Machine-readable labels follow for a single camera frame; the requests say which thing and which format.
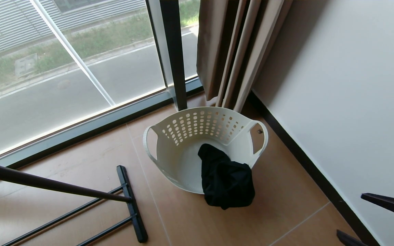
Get black garment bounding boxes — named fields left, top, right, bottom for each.
left=198, top=143, right=255, bottom=210

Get white laundry basket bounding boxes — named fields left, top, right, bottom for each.
left=143, top=107, right=269, bottom=194

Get black clothes rack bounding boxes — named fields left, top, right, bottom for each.
left=0, top=159, right=148, bottom=246

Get beige curtain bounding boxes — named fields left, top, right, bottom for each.
left=196, top=0, right=293, bottom=113

